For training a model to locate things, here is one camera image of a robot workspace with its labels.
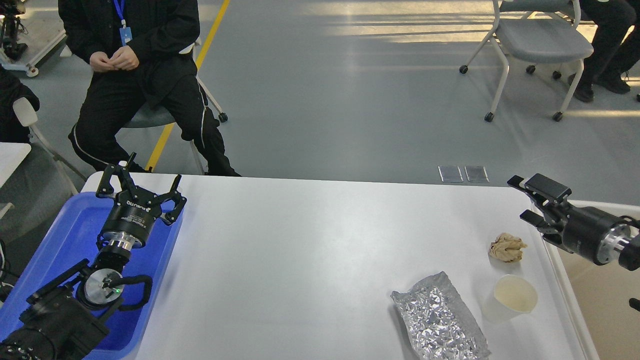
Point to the silver foil bag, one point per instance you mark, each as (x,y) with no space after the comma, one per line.
(438,323)

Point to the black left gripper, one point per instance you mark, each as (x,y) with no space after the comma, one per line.
(131,218)

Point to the white paper cup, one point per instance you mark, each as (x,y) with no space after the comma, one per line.
(510,297)

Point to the person in black clothes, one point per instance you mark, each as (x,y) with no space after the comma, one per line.
(139,53)

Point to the blue plastic tray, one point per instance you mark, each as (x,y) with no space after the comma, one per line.
(71,238)

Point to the person in black at left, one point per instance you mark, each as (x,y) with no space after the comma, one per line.
(12,89)

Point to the white plastic bin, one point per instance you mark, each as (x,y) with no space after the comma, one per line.
(597,298)

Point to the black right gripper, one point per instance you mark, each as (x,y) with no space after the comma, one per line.
(589,232)

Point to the floor outlet plate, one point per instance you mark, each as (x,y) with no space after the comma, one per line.
(450,174)
(476,174)

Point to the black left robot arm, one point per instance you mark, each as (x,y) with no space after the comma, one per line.
(88,290)

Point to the left floor outlet plate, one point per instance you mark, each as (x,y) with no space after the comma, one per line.
(450,174)

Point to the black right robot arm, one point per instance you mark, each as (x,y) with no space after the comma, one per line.
(589,232)

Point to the robot base on cart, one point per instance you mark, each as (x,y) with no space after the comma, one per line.
(30,31)

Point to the white chair at left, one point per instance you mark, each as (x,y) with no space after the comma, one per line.
(28,117)

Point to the crumpled brown paper ball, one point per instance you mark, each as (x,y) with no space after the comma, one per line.
(507,248)

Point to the grey white wheeled chair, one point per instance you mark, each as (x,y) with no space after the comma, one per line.
(538,32)

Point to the seated person at right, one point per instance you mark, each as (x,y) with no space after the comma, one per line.
(616,46)

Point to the right floor outlet plate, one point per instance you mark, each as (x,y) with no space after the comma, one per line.
(476,174)

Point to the grey chair behind person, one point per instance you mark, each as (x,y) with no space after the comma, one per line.
(149,117)

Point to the white side table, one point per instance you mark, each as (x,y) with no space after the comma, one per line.
(11,156)

